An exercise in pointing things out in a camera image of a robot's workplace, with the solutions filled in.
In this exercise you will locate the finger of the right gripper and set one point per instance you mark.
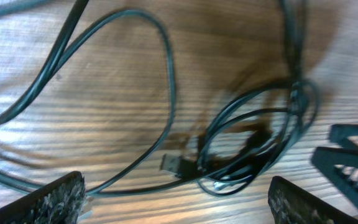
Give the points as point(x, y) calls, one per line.
point(340, 167)
point(340, 134)

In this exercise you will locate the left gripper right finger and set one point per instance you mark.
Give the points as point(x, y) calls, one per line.
point(290, 204)

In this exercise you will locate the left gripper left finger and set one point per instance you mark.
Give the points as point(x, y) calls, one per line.
point(60, 201)

